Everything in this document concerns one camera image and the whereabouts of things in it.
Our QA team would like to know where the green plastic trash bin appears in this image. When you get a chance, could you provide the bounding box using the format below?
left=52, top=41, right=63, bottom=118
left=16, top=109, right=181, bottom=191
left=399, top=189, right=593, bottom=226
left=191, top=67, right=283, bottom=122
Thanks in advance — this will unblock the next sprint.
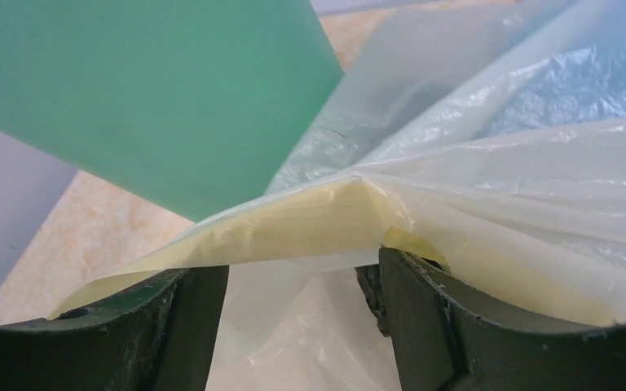
left=0, top=0, right=342, bottom=221

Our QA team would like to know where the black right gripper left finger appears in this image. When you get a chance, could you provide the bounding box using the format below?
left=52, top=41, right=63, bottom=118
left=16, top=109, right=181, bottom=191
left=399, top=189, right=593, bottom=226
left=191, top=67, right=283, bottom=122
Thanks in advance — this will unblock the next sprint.
left=0, top=266, right=229, bottom=390

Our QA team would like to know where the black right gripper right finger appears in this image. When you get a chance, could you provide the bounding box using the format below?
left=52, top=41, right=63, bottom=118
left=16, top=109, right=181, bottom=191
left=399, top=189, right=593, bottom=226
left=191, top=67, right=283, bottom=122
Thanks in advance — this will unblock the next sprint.
left=356, top=248, right=626, bottom=390

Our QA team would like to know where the translucent white plastic bag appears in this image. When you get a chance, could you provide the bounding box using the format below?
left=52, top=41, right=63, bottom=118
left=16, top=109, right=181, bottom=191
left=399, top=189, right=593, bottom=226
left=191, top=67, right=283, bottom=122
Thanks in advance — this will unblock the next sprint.
left=56, top=1, right=626, bottom=390

